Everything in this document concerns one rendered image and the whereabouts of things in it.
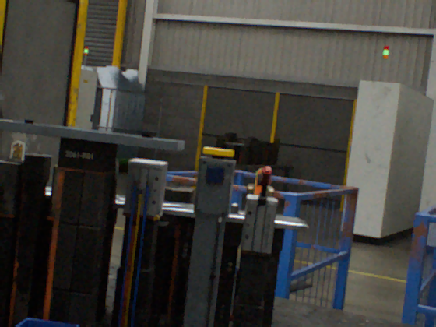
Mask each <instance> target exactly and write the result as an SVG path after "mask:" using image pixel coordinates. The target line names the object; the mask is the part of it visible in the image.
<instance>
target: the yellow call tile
mask: <svg viewBox="0 0 436 327"><path fill-rule="evenodd" d="M202 153H207V154H212V157H211V159H221V160H225V156H229V157H233V156H234V150H231V149H215V148H209V147H206V148H203V151H202Z"/></svg>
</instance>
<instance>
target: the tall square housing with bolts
mask: <svg viewBox="0 0 436 327"><path fill-rule="evenodd" d="M167 168H168V163H165V162H160V161H154V160H144V159H133V160H130V161H129V162H128V175H127V181H126V187H125V205H124V211H123V213H122V216H125V229H124V234H123V240H122V246H121V264H120V267H119V268H118V269H117V274H116V287H115V293H114V303H113V310H112V316H111V327H149V314H150V308H151V302H152V296H153V284H154V273H155V268H156V264H154V256H155V250H156V240H157V233H158V227H159V220H158V221H154V220H153V218H154V217H155V216H156V215H160V212H161V211H163V206H164V189H165V184H166V177H167Z"/></svg>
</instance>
